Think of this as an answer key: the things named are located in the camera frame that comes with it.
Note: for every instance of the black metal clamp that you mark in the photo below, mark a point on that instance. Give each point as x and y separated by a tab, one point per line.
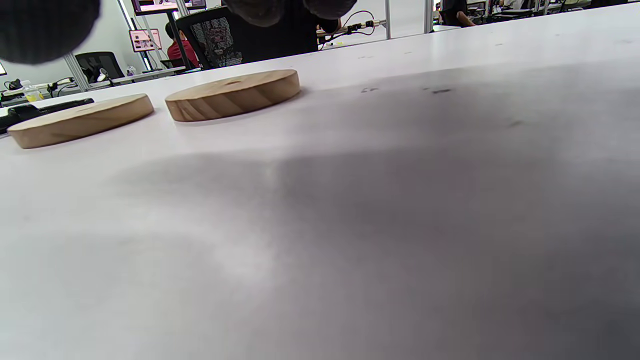
30	111

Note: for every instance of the round wooden disc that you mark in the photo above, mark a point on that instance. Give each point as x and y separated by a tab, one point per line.
235	95
80	122

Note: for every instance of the grey metal pole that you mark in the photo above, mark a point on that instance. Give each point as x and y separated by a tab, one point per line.
388	20
428	15

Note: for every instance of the person's right hand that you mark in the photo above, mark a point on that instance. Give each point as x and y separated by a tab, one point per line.
40	25

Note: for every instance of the black mesh office chair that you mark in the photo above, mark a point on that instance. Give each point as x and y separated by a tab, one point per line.
260	45

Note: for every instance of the computer monitor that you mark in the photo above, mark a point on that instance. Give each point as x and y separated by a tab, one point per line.
145	40
155	6

